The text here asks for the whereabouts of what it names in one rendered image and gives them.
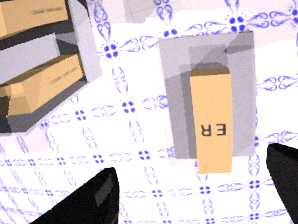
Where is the tan cardboard box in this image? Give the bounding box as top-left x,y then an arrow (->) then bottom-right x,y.
0,0 -> 72,39
0,51 -> 85,116
190,68 -> 233,175

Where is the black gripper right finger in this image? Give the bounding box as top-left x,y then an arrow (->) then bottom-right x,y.
266,143 -> 298,224

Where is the grey open bin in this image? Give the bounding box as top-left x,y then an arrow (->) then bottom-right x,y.
0,0 -> 104,137

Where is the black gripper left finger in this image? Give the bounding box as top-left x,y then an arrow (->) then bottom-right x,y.
29,168 -> 121,224

